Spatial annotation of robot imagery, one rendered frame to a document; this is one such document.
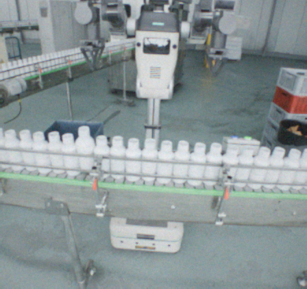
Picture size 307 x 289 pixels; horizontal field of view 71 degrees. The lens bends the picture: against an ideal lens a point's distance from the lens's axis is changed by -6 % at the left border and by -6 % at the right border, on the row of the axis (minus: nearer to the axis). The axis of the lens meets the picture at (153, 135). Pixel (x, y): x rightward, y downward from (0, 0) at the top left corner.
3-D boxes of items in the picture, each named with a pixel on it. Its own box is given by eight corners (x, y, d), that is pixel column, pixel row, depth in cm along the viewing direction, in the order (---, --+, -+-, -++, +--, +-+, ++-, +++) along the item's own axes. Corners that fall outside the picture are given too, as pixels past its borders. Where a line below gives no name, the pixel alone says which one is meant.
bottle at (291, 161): (285, 181, 90) (299, 147, 83) (291, 191, 85) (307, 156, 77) (271, 181, 90) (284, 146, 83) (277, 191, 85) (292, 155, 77)
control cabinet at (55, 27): (63, 67, 690) (57, 0, 599) (76, 69, 675) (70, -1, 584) (44, 73, 623) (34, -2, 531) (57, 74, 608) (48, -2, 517)
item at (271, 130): (277, 146, 273) (282, 131, 262) (262, 131, 309) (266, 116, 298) (318, 146, 277) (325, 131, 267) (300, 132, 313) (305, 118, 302)
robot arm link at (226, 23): (236, -4, 73) (210, -6, 73) (247, -7, 63) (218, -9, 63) (231, 32, 78) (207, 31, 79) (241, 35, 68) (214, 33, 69)
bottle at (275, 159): (262, 189, 86) (275, 153, 78) (257, 179, 91) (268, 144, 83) (277, 190, 86) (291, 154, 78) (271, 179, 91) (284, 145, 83)
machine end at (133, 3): (137, 77, 619) (139, -4, 524) (183, 83, 581) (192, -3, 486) (105, 93, 487) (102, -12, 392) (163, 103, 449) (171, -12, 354)
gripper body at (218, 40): (222, 51, 85) (225, 31, 81) (228, 55, 76) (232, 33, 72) (205, 49, 85) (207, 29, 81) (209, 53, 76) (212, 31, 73)
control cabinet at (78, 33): (81, 62, 765) (77, 1, 674) (93, 64, 750) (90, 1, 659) (65, 67, 697) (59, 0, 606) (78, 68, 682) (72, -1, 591)
